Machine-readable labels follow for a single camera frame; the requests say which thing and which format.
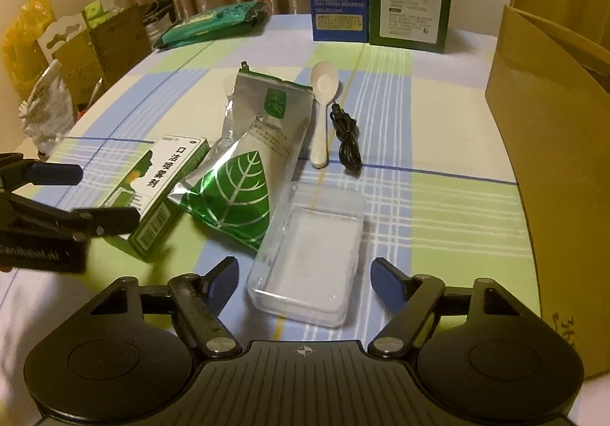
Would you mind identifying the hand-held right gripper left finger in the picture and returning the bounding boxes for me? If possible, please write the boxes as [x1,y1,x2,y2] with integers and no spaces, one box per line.
[88,256,241,357]

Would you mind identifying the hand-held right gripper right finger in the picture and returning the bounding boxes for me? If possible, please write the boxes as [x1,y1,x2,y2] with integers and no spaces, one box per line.
[367,257,522,357]

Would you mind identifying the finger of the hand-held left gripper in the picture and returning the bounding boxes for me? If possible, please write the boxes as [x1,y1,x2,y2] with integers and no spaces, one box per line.
[0,192,141,241]
[0,151,83,192]

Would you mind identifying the green white medicine box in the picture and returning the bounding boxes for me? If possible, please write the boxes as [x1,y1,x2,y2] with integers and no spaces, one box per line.
[102,135,210,262]

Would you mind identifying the clear plastic box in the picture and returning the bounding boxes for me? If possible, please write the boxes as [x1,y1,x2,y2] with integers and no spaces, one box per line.
[245,180,368,329]

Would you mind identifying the brown cardboard box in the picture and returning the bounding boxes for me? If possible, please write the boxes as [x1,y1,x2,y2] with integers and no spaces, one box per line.
[483,4,610,379]

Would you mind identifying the white plastic spoon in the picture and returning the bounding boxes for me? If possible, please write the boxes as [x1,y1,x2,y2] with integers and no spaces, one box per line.
[310,61,341,169]

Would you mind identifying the checkered cloth desktop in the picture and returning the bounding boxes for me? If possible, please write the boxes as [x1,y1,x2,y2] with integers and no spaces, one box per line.
[0,12,549,408]

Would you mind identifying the clear crinkled plastic bag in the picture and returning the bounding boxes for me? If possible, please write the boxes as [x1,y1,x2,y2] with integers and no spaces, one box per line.
[19,59,77,155]

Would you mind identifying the green leaf foil pouch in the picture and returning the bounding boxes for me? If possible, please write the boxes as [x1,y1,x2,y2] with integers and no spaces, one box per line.
[167,130,282,255]

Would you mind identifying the yellow plastic bag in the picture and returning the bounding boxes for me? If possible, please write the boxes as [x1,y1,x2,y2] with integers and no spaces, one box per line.
[0,0,55,98]

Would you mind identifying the open brown carton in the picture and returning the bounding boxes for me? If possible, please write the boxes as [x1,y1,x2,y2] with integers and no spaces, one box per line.
[52,4,152,103]

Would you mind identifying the stack of green tissue packs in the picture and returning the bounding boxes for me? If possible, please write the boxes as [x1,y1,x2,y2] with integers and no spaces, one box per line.
[82,0,127,31]

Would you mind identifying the silver foil pouch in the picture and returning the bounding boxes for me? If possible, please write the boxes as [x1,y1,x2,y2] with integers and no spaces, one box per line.
[222,61,315,176]

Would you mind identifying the green plastic packet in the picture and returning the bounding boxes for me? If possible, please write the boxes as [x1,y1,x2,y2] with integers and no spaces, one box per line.
[152,1,268,50]

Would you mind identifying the black cable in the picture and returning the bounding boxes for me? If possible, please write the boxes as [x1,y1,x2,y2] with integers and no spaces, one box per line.
[329,103,364,176]

